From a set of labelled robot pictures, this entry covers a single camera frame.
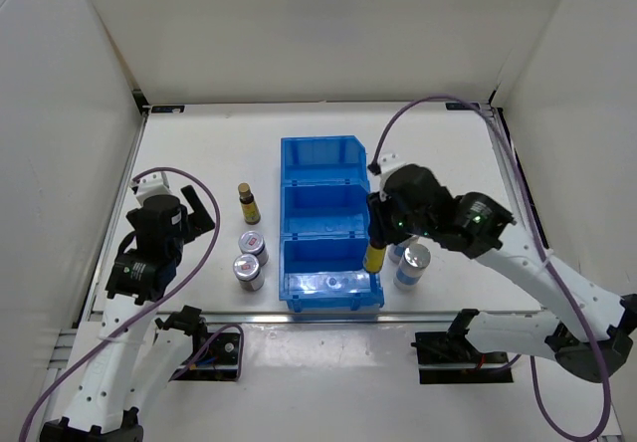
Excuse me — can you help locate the yellow-label brown bottle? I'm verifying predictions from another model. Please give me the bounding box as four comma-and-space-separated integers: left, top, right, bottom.
238, 182, 261, 225
363, 241, 386, 274

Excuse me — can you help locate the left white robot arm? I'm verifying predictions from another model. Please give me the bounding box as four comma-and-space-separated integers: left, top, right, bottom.
39, 177, 215, 441

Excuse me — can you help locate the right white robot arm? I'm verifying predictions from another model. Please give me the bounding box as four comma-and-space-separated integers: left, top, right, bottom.
367, 160, 636, 383

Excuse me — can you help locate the blue-white shaker, rear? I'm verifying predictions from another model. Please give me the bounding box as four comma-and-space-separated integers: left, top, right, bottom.
387, 243, 406, 265

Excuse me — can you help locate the blue-white shaker,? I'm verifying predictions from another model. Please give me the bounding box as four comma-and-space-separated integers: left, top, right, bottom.
393, 243, 431, 291
387, 243, 406, 265

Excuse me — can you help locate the blue-white shaker, front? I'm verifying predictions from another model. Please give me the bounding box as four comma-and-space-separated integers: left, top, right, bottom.
393, 243, 431, 291

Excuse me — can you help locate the dark spice jar, rear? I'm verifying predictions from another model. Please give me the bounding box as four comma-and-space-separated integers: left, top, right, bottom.
238, 231, 269, 266

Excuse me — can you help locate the dark spice jar,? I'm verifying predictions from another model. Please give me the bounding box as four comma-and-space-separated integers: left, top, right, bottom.
238, 231, 269, 266
233, 254, 265, 292

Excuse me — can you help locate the blue three-compartment plastic bin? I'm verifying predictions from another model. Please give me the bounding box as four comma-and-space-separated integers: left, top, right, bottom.
279, 135, 384, 313

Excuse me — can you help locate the dark spice jar, front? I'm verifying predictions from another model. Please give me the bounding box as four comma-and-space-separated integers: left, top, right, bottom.
233, 254, 265, 292

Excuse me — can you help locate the right blue corner label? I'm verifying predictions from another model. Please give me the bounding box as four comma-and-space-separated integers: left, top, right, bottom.
445, 102, 481, 111

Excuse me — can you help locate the blue corner label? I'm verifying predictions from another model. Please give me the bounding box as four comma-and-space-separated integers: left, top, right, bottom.
445, 102, 481, 111
150, 105, 185, 114

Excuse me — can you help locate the left blue corner label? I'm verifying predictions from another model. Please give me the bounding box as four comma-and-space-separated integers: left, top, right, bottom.
150, 105, 185, 114

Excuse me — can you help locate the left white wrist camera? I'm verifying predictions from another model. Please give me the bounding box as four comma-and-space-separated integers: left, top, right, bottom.
130, 171, 172, 206

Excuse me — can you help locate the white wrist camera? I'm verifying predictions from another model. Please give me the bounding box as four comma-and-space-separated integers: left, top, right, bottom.
130, 171, 172, 206
367, 152, 406, 190

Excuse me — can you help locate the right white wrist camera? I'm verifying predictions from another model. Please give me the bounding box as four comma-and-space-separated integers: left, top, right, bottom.
367, 152, 406, 190

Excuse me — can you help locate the left aluminium side rail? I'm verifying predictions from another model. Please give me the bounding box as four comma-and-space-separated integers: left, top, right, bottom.
71, 106, 149, 330

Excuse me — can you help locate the aluminium side rail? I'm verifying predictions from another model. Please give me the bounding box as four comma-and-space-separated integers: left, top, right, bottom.
484, 106, 552, 262
71, 106, 149, 330

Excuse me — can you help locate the right aluminium side rail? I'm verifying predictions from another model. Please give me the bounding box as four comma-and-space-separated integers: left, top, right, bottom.
484, 106, 552, 262

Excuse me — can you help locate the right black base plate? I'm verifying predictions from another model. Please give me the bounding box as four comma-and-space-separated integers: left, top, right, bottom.
411, 331, 514, 385

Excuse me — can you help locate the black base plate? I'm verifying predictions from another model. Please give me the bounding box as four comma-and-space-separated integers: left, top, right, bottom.
411, 331, 514, 385
170, 324, 245, 382

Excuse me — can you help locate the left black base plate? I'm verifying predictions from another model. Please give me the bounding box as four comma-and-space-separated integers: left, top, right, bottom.
170, 324, 245, 382

